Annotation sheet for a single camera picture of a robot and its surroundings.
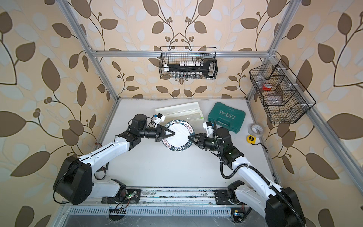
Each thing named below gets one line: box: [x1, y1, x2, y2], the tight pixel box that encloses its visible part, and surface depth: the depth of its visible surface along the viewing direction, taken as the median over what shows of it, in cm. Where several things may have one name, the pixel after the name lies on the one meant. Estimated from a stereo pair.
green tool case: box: [207, 101, 246, 134], surface depth 106 cm
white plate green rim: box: [162, 119, 195, 152], surface depth 76 cm
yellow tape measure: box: [246, 134, 257, 145], surface depth 96 cm
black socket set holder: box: [163, 58, 218, 78], surface depth 86 cm
